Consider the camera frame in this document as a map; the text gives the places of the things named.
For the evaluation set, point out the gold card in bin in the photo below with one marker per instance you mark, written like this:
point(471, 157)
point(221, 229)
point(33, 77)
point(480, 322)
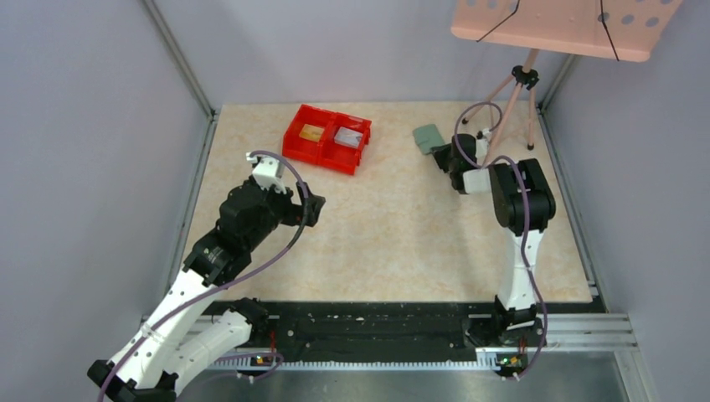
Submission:
point(311, 133)

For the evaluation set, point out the pink perforated tray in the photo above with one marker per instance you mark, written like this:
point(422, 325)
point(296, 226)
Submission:
point(625, 30)

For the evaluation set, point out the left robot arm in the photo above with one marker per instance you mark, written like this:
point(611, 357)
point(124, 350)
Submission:
point(157, 364)

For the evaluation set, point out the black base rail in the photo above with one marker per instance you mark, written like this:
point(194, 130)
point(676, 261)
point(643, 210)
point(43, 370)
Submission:
point(411, 335)

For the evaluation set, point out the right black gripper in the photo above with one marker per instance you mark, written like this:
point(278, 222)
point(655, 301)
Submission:
point(444, 157)

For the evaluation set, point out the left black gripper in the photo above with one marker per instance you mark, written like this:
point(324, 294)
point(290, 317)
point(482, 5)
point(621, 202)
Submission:
point(302, 208)

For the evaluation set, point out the green card holder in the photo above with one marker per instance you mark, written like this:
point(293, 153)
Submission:
point(427, 138)

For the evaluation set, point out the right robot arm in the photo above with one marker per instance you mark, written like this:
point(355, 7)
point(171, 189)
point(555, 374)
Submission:
point(523, 205)

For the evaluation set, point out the pink tripod stand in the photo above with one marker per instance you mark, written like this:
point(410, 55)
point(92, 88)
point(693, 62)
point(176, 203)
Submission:
point(524, 77)

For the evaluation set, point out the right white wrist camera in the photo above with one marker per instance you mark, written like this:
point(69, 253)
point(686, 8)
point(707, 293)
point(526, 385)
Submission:
point(477, 180)

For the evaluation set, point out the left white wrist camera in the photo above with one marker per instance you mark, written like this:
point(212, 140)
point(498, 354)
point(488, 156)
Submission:
point(267, 173)

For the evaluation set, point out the red two-compartment bin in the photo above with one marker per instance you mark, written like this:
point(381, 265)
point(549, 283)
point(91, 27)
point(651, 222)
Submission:
point(325, 153)

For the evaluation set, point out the silver card in bin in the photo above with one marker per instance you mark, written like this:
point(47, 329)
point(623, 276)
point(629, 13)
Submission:
point(348, 137)

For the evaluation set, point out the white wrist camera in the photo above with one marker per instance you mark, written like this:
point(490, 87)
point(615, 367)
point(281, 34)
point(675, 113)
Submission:
point(267, 173)
point(477, 180)

